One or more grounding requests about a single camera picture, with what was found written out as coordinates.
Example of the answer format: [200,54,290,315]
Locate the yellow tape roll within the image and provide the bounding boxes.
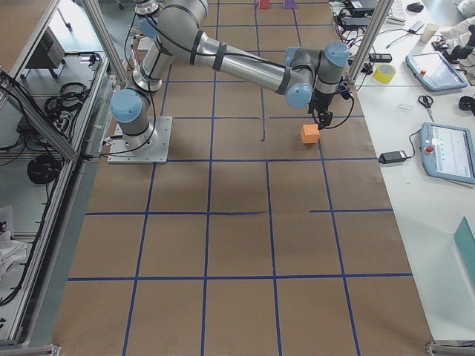
[373,64,396,84]

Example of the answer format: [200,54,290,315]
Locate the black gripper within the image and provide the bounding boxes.
[308,91,334,129]

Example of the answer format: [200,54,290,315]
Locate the far blue teach pendant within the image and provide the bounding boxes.
[405,52,468,92]

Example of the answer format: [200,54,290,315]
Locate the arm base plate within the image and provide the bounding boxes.
[107,116,173,164]

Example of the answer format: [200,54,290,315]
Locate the black handled scissors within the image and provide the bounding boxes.
[418,95,434,122]

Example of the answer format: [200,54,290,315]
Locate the aluminium frame post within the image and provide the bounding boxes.
[347,0,393,85]

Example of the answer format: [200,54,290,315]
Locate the blue teach pendant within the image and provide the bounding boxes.
[405,52,468,92]
[419,122,474,185]

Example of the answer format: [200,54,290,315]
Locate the near blue teach pendant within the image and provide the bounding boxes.
[419,122,474,185]

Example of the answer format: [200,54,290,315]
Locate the purple foam cube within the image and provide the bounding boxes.
[284,0,295,9]

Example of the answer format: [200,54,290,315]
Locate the black phone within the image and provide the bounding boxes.
[368,53,393,63]

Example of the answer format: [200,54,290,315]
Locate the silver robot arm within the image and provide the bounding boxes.
[110,1,349,152]
[134,0,164,39]

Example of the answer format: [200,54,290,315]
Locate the black power adapter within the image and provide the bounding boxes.
[378,151,407,165]

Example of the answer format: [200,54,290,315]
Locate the orange foam cube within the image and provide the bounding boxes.
[301,124,320,145]

